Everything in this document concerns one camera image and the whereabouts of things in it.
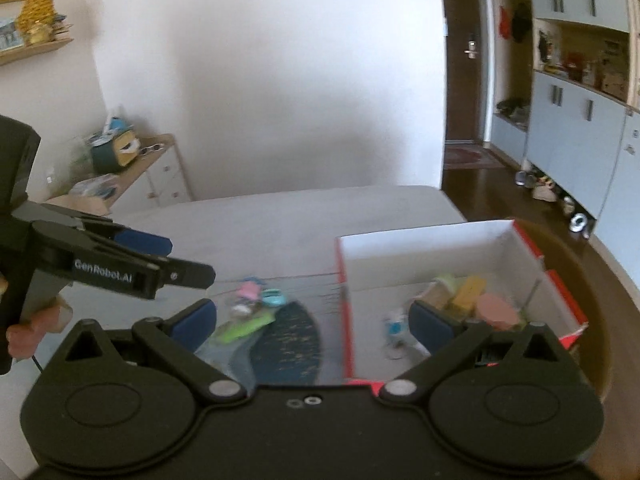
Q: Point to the green tube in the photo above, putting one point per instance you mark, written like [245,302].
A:
[240,327]

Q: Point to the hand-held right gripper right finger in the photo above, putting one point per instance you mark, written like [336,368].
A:
[429,327]

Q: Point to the red cardboard box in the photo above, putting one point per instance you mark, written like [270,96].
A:
[430,255]

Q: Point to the silver and black shoe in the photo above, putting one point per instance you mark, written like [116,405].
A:
[580,224]

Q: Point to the brown cardboard box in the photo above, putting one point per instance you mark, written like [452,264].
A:
[85,205]

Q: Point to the white cabinet with wooden top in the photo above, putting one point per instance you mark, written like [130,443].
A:
[160,180]

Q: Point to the pink doll figure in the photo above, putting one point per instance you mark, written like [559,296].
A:
[246,297]

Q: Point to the wooden wall shelf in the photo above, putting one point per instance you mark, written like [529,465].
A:
[35,50]

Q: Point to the clear plastic bags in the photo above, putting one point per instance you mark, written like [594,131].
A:
[95,187]

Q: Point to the white sunglasses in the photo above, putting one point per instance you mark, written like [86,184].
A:
[151,149]

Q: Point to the pink heart-shaped bowl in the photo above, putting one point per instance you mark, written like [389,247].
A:
[497,312]

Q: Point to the person's left hand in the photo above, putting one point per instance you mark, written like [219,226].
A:
[45,322]

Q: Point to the green tissue box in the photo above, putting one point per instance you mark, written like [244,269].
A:
[112,152]

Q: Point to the yellow box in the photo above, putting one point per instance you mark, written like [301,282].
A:
[467,295]

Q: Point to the teal holder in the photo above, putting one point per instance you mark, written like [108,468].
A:
[273,298]

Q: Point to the red hat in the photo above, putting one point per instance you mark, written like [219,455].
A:
[505,22]

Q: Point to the dark hat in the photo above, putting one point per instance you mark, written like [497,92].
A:
[521,22]

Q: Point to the brown door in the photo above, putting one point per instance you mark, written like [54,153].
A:
[462,85]

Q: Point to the toothpick jar with green lid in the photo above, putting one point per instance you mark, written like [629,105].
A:
[440,290]

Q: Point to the row of shoes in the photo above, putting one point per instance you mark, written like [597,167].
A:
[537,185]

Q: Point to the yellow ornament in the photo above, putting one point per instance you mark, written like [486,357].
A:
[36,17]

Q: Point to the blue and white bunny toy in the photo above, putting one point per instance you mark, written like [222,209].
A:
[397,332]

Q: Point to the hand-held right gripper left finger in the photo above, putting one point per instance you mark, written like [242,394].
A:
[195,317]

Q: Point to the grey wall cabinet unit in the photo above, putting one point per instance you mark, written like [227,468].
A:
[580,150]

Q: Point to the door mat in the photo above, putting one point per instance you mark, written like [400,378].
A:
[472,156]

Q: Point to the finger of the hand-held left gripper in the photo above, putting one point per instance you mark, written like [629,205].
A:
[145,244]
[185,275]

